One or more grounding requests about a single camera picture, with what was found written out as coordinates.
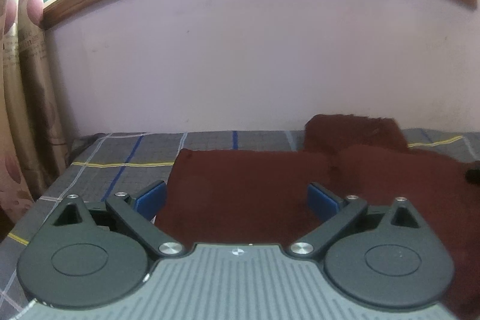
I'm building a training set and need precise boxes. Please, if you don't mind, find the maroon puffer jacket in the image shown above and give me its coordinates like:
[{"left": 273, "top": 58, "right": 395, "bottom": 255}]
[{"left": 156, "top": 115, "right": 479, "bottom": 319}]

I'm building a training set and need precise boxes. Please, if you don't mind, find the grey plaid bed sheet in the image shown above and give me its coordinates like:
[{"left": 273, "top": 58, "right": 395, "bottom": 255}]
[{"left": 1, "top": 131, "right": 461, "bottom": 319}]

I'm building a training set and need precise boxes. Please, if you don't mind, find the floral beige curtain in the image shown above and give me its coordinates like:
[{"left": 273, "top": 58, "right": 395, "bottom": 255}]
[{"left": 1, "top": 0, "right": 68, "bottom": 223}]

